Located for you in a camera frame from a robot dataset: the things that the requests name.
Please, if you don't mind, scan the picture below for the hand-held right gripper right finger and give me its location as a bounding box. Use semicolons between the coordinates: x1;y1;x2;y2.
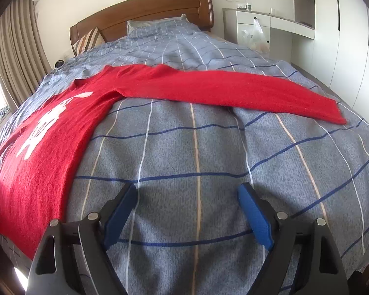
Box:
237;182;350;295

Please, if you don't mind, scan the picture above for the white desk with drawers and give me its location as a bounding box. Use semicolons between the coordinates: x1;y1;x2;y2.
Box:
223;8;316;53

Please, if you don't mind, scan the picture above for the white wardrobe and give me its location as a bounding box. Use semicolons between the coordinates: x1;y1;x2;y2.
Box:
291;0;369;130

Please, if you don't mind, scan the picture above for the striped brown pillow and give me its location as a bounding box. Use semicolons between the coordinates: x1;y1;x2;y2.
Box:
72;27;107;56

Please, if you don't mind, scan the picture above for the beige curtain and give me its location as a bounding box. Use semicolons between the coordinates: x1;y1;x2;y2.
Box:
0;0;54;108

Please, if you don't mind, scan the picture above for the grey pillow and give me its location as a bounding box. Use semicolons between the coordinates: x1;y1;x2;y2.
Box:
127;14;189;36

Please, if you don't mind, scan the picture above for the red knit sweater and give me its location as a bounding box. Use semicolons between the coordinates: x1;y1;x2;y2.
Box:
0;64;348;260

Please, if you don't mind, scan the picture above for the grey plaid blanket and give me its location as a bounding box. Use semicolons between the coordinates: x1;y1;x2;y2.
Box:
0;18;369;295

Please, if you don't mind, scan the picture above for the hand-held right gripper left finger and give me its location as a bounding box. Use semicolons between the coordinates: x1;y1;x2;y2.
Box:
25;183;139;295

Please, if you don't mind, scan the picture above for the brown wooden headboard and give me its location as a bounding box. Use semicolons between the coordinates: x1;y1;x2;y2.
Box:
69;0;214;57

